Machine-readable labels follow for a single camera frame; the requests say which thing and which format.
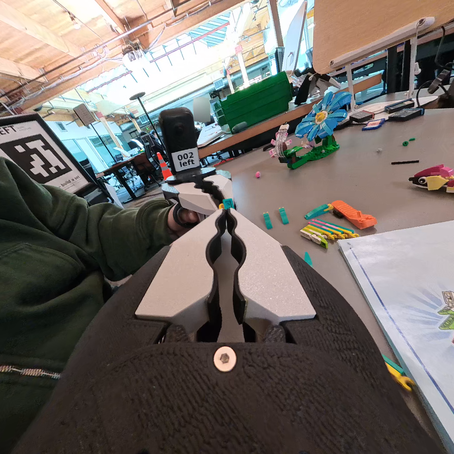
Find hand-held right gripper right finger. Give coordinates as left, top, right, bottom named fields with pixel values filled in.
left=227, top=209, right=317, bottom=326

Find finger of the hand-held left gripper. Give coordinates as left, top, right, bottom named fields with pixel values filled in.
left=177, top=184, right=218, bottom=218
left=205, top=170, right=233, bottom=203

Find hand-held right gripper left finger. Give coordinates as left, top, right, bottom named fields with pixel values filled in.
left=135, top=209, right=227, bottom=336

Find lego instruction booklet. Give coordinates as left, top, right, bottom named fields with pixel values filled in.
left=337, top=220, right=454, bottom=454

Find bundle of coloured lego plates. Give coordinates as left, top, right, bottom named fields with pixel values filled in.
left=300, top=219, right=359, bottom=249

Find teal yellow lego slope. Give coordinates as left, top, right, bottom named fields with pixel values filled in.
left=305, top=204, right=334, bottom=220

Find orange lego brick separator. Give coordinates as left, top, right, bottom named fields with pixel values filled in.
left=331, top=200, right=377, bottom=230

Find lego flower model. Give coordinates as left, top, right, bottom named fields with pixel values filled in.
left=264, top=92, right=352, bottom=170

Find yellow teal lego pieces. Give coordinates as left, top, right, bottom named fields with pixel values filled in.
left=382, top=354, right=414, bottom=391

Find pink lego fish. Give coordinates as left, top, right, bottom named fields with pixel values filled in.
left=408, top=164, right=454, bottom=194

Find person's left hand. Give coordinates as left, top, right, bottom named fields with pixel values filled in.
left=167, top=206, right=201, bottom=242

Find orange traffic cone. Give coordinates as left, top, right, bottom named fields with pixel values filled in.
left=156, top=152, right=174, bottom=181

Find long wooden desk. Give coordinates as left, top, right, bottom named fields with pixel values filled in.
left=196, top=73, right=384, bottom=159

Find black floor lamp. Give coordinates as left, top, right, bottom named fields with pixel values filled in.
left=129, top=91, right=161, bottom=149

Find green storage bin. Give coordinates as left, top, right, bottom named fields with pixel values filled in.
left=217, top=71, right=294, bottom=134

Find hanging cardboard sign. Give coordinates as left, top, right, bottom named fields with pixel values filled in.
left=73, top=103, right=94, bottom=127

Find black white device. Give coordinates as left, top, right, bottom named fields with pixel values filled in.
left=294, top=67, right=342, bottom=105

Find printed marker sign board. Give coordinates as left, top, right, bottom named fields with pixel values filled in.
left=0, top=113, right=91, bottom=195

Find white monitor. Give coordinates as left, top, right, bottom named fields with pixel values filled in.
left=282, top=0, right=308, bottom=74

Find black tray with blue edge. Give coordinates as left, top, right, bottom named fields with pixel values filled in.
left=384, top=99, right=415, bottom=114
left=388, top=108, right=425, bottom=123

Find wooden board on white stand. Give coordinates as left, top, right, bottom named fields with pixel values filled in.
left=312, top=0, right=454, bottom=104

